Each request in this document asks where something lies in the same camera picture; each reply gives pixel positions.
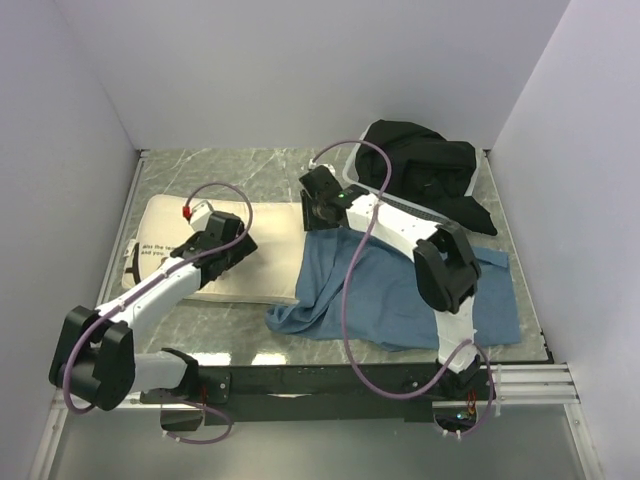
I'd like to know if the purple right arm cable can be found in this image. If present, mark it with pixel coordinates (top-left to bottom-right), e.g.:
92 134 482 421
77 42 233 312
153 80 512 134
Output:
308 139 496 436

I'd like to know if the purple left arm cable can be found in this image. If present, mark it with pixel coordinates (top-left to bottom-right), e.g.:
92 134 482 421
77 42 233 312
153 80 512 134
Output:
62 183 255 445

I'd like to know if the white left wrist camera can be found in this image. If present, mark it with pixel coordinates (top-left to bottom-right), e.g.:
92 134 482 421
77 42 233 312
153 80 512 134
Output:
182 200 214 231

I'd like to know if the black cloth in basket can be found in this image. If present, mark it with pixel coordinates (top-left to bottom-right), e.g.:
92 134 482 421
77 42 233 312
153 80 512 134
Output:
355 119 500 237

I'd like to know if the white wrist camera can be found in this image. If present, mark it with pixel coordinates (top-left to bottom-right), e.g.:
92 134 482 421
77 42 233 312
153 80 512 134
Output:
307 158 336 175
182 200 214 231

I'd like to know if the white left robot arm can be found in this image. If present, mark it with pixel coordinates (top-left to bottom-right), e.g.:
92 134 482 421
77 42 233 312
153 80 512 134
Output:
48 211 257 411

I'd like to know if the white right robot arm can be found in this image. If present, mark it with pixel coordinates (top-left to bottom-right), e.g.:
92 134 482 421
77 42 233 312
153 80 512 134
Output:
299 166 481 399

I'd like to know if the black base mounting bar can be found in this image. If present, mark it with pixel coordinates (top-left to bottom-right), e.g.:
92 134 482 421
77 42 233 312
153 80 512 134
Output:
139 363 496 426

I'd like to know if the grey plastic basket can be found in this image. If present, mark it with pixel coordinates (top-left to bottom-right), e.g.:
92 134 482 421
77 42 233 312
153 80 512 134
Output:
343 123 484 221

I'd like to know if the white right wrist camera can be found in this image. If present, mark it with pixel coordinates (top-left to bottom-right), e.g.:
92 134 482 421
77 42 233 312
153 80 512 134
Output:
307 158 336 175

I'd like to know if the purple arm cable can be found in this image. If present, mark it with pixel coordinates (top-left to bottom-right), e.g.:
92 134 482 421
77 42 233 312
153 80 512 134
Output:
308 139 496 436
62 183 255 445

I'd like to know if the blue fabric pillowcase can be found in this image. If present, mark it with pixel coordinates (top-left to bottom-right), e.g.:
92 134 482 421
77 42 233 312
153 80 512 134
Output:
265 229 521 351

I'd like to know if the cream pillow with bear print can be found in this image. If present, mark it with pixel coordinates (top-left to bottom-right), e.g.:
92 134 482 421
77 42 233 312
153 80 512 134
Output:
121 194 306 305

